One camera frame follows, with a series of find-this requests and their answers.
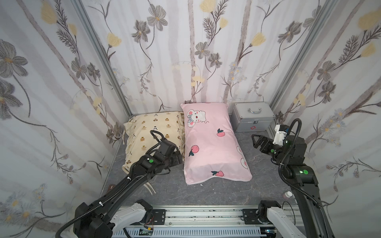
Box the pink strawberry pillow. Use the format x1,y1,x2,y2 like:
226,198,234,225
181,103,252,185

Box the aluminium linear rail base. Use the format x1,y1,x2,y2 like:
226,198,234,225
111,203,305,238

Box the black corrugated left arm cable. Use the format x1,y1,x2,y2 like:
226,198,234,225
55,129,167,238

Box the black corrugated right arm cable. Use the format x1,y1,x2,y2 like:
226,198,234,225
277,118,322,209

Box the small white bottle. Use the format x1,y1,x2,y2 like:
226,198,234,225
283,191,293,199

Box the cream animal print pillow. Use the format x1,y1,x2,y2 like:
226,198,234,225
122,111,185,174

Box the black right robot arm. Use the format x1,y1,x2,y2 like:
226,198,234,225
251,134,335,238

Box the silver aluminium first aid case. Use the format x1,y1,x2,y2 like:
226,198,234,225
231,102,275,132

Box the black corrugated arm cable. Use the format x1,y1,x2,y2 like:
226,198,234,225
55,129,167,238
277,118,322,209

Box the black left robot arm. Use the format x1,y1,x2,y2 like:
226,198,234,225
73,139,183,238

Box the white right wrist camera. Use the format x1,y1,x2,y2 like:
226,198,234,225
273,125,290,146

